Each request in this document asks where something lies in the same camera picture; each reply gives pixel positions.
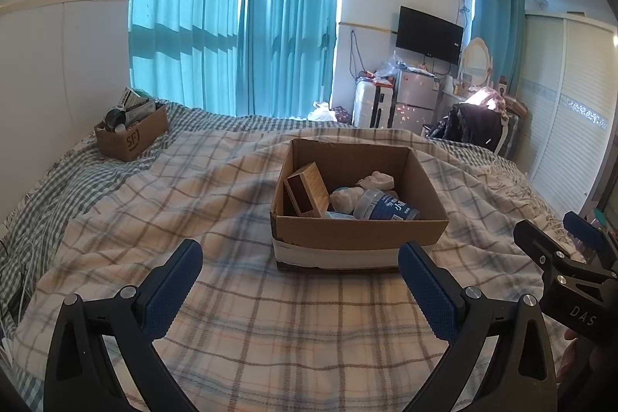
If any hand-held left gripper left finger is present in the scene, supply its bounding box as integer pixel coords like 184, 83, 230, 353
43, 239, 204, 412

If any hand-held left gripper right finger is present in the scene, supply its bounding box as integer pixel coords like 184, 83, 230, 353
398, 241, 558, 412

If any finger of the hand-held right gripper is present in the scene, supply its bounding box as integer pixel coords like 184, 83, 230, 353
562, 210, 618, 259
513, 220, 618, 297

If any large cardboard box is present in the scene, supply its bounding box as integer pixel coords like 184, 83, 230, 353
269, 138, 450, 272

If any clear jar with blue label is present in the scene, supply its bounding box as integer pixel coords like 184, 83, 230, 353
353, 188, 421, 221

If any white tissue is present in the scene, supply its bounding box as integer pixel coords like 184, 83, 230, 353
356, 171, 396, 191

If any white cloth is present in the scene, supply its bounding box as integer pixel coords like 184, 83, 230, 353
329, 186, 364, 215

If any brown carton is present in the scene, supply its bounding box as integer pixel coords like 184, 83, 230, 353
283, 162, 330, 218

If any person's right hand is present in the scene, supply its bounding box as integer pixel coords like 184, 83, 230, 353
555, 327, 586, 388

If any plaid fringed blanket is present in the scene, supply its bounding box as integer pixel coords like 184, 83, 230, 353
10, 127, 580, 412

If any white slatted wardrobe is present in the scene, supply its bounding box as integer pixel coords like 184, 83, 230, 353
514, 12, 618, 212

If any dark jacket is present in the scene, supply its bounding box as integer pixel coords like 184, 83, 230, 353
425, 102, 503, 152

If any pink cloth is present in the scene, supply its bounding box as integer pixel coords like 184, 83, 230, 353
468, 86, 505, 109

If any small cardboard box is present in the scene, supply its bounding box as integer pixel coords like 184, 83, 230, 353
94, 103, 169, 163

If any checked bed sheet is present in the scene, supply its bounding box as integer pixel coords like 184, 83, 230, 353
0, 103, 580, 412

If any silver fridge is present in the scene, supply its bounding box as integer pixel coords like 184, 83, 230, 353
392, 69, 438, 135

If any white oval mirror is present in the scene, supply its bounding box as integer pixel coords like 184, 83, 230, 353
461, 37, 493, 87

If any white suitcase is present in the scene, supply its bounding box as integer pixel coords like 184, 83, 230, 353
352, 79, 394, 129

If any white and green carton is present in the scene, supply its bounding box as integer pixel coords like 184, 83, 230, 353
120, 87, 146, 110

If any white plastic bag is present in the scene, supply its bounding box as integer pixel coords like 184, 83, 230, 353
307, 101, 338, 122

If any blue curtain beside wardrobe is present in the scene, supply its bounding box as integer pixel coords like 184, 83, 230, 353
470, 0, 526, 90

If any clear plastic bag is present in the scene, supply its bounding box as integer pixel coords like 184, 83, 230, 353
374, 57, 406, 80

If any white headboard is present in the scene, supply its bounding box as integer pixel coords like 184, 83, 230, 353
0, 0, 130, 229

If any wide blue curtain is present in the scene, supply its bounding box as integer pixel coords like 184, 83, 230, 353
126, 0, 249, 116

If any narrow blue curtain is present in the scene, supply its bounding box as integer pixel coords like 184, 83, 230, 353
239, 0, 343, 120

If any black wall television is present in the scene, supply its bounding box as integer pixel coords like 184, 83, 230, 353
396, 5, 465, 65

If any black wall cable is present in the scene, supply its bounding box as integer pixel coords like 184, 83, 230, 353
350, 30, 366, 78

